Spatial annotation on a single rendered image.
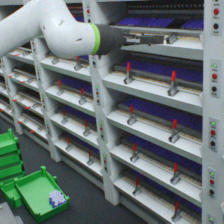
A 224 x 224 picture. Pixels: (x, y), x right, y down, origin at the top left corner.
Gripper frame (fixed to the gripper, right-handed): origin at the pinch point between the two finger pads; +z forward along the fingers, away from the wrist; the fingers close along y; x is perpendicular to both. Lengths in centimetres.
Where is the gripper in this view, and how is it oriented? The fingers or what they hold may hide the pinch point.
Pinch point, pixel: (154, 39)
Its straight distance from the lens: 116.4
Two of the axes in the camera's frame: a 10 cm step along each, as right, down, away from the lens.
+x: 0.4, -9.6, -2.6
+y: 6.0, 2.4, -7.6
